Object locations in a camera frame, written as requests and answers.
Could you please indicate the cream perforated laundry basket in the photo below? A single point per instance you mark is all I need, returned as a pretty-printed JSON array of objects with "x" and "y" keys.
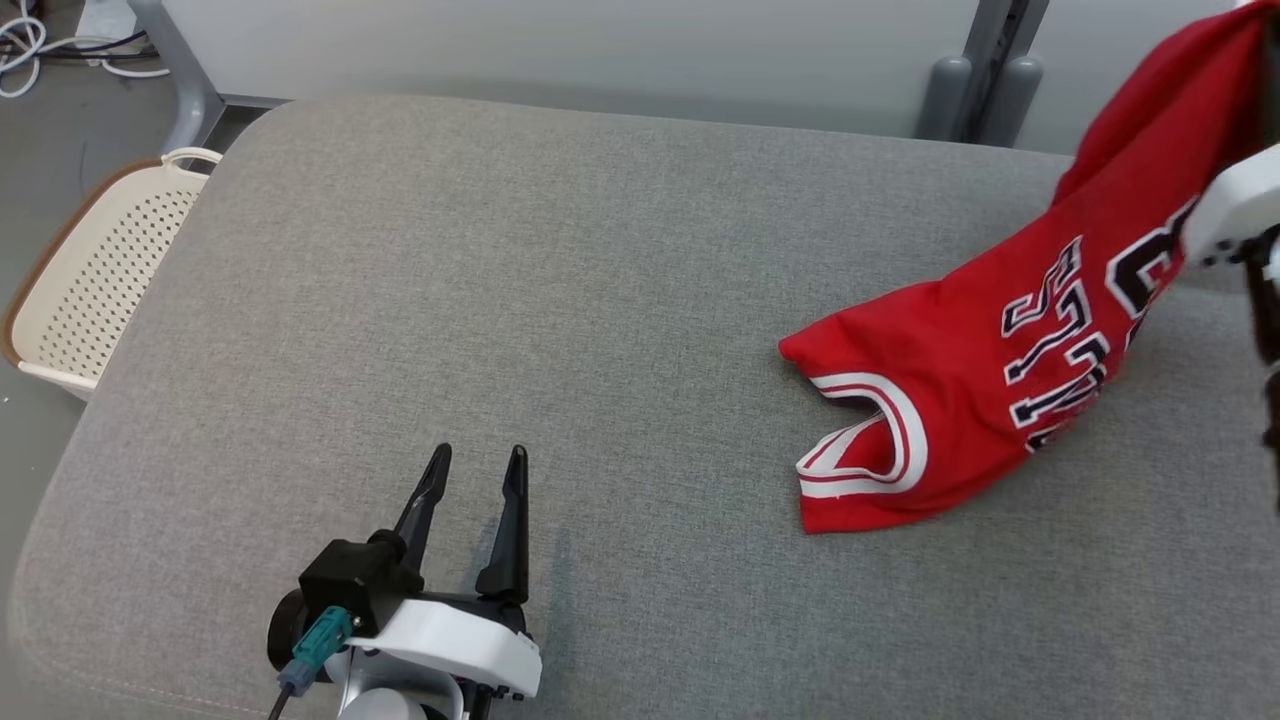
[{"x": 55, "y": 378}]

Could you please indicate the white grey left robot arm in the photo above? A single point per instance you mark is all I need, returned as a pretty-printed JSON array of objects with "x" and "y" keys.
[{"x": 385, "y": 700}]

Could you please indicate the red basketball jersey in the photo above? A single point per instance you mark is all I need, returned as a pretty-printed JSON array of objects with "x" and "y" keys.
[{"x": 950, "y": 420}]

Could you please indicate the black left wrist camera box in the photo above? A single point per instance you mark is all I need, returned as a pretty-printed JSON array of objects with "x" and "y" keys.
[{"x": 355, "y": 580}]

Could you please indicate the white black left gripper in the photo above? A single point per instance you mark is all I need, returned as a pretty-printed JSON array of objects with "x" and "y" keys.
[{"x": 450, "y": 640}]

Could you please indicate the teal left camera connector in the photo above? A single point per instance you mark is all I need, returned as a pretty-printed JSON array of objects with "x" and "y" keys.
[{"x": 320, "y": 640}]

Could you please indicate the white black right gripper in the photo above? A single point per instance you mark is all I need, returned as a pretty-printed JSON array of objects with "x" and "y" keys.
[{"x": 1235, "y": 210}]

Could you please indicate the grey rounded post cap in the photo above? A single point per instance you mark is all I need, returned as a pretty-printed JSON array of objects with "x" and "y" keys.
[
  {"x": 945, "y": 100},
  {"x": 1012, "y": 105}
]

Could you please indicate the grey partition base rail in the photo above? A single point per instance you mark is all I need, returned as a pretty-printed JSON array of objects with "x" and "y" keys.
[{"x": 255, "y": 101}]

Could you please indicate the grey partition end post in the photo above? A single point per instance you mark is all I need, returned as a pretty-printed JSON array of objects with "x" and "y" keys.
[{"x": 185, "y": 90}]

